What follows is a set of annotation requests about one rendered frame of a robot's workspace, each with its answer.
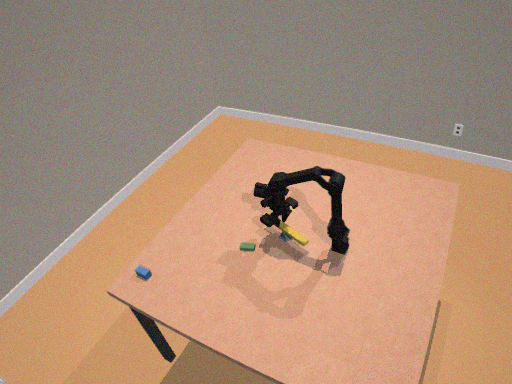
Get blue rectangular block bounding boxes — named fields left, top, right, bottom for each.
left=135, top=266, right=152, bottom=279

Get yellow bar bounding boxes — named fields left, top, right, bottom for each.
left=279, top=221, right=309, bottom=247

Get small green block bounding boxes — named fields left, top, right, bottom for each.
left=240, top=242, right=256, bottom=251

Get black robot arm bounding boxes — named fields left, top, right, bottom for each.
left=253, top=166, right=350, bottom=255

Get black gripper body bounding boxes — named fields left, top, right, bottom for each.
left=260, top=197, right=298, bottom=227

